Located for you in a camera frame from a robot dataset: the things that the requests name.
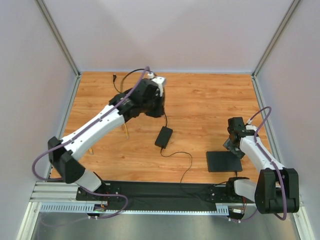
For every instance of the black network switch box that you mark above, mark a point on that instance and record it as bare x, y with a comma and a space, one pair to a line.
223, 161

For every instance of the aluminium frame post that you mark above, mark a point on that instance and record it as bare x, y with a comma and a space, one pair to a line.
44, 10
276, 37

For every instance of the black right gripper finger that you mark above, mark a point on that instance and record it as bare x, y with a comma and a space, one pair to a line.
238, 153
229, 145

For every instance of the black base mat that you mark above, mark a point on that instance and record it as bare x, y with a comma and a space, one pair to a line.
158, 203

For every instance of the right aluminium frame post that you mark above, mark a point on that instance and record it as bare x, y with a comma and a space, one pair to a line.
276, 37

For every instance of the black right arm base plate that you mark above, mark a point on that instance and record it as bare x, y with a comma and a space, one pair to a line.
220, 194

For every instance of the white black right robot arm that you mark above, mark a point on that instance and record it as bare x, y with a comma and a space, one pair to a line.
277, 188

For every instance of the aluminium frame rail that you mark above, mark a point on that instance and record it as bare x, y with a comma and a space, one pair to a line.
62, 192

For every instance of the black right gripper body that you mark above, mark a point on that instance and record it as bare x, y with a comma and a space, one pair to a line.
231, 145

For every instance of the left aluminium frame post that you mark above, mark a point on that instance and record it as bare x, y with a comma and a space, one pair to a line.
44, 10

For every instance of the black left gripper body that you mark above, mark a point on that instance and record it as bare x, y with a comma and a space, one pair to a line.
155, 110

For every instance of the black power adapter brick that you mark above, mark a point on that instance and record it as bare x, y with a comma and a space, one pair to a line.
163, 137

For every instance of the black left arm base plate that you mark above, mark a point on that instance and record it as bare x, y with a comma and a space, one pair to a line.
111, 189

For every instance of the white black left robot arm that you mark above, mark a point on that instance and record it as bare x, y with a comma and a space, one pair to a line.
67, 152

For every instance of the grey slotted cable duct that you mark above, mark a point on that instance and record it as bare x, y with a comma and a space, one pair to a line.
94, 208

